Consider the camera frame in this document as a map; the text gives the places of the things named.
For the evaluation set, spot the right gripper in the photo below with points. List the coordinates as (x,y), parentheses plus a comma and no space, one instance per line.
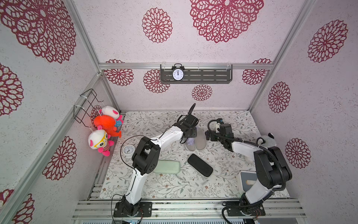
(210,136)

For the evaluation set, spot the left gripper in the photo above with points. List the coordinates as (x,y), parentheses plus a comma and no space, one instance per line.
(194,132)

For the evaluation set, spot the purple umbrella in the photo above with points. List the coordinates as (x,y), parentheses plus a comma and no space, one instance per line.
(190,144)

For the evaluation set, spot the black umbrella case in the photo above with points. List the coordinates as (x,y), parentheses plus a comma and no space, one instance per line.
(200,165)

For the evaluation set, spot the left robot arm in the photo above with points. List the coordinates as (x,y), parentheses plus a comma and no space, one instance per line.
(146,157)

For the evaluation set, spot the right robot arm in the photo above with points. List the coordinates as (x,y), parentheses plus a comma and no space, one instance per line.
(271,168)

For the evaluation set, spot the floral table mat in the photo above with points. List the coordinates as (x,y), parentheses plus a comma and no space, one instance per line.
(188,183)

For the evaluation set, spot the black alarm clock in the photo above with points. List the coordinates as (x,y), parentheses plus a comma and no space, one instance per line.
(178,72)

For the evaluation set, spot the husky plush toy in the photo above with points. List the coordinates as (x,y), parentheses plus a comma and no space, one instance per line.
(267,140)

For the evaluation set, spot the grey tray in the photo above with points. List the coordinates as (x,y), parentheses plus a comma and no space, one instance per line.
(246,179)

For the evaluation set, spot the white alarm clock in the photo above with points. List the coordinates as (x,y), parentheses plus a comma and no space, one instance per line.
(128,151)

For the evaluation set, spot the white pink plush top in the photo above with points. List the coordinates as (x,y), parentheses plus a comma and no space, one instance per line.
(114,113)

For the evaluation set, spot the orange plush toy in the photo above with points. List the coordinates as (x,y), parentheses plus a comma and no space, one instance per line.
(107,123)

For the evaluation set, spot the white plush with glasses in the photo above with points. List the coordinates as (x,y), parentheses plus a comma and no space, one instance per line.
(99,140)

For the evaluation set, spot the grey wall shelf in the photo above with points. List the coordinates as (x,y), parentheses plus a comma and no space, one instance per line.
(198,76)

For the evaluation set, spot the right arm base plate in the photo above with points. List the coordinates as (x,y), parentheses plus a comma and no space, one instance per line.
(236,209)

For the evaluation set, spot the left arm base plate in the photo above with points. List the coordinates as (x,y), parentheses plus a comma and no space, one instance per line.
(144,209)

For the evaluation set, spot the black wire rack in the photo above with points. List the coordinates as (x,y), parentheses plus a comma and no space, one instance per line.
(81,111)

